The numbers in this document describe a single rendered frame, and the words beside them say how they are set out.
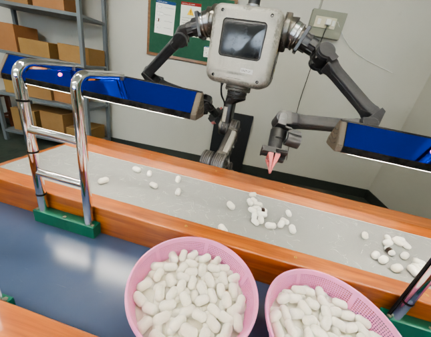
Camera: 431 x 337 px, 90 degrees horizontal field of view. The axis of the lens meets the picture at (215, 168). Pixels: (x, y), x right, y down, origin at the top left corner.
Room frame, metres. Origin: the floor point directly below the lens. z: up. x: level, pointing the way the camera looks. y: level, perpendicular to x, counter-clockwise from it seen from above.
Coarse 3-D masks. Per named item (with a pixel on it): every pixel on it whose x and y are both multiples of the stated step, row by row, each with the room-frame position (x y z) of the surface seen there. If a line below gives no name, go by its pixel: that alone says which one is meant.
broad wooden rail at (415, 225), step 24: (72, 144) 0.91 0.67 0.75; (96, 144) 0.92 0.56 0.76; (120, 144) 0.97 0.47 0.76; (168, 168) 0.84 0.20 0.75; (192, 168) 0.85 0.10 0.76; (216, 168) 0.90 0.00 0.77; (264, 192) 0.78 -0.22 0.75; (288, 192) 0.80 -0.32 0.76; (312, 192) 0.84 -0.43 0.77; (360, 216) 0.73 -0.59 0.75; (384, 216) 0.74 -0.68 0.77; (408, 216) 0.78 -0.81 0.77
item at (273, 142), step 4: (272, 136) 0.87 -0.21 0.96; (272, 140) 0.85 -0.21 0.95; (276, 140) 0.85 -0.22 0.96; (280, 140) 0.85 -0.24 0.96; (268, 144) 0.86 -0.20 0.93; (272, 144) 0.84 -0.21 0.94; (276, 144) 0.83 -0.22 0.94; (280, 144) 0.84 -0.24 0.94; (276, 148) 0.82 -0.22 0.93; (280, 148) 0.82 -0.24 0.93; (260, 152) 0.85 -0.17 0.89; (280, 152) 0.82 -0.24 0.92; (284, 152) 0.81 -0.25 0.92
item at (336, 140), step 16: (336, 128) 0.55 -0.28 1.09; (352, 128) 0.53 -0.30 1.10; (368, 128) 0.53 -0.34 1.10; (384, 128) 0.53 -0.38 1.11; (336, 144) 0.51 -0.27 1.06; (352, 144) 0.51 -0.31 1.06; (368, 144) 0.51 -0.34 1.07; (384, 144) 0.51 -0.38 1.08; (400, 144) 0.51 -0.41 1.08; (416, 144) 0.51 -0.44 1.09; (384, 160) 0.49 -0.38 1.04; (400, 160) 0.49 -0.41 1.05; (416, 160) 0.49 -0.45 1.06
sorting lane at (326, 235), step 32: (64, 160) 0.76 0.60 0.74; (96, 160) 0.81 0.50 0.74; (96, 192) 0.59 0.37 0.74; (128, 192) 0.63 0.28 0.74; (160, 192) 0.66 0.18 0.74; (192, 192) 0.70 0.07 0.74; (224, 192) 0.74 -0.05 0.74; (224, 224) 0.55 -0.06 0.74; (320, 224) 0.64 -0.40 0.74; (352, 224) 0.68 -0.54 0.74; (320, 256) 0.48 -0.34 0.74; (352, 256) 0.51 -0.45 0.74; (416, 256) 0.56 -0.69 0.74
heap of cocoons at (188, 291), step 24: (168, 264) 0.36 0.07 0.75; (192, 264) 0.37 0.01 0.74; (216, 264) 0.39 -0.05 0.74; (144, 288) 0.30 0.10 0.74; (168, 288) 0.32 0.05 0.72; (192, 288) 0.32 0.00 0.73; (216, 288) 0.34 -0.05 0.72; (240, 288) 0.35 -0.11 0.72; (144, 312) 0.25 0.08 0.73; (168, 312) 0.25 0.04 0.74; (192, 312) 0.27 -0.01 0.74; (216, 312) 0.27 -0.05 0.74; (240, 312) 0.29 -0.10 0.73; (144, 336) 0.22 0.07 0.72; (168, 336) 0.22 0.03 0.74; (192, 336) 0.22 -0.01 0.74; (216, 336) 0.24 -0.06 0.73
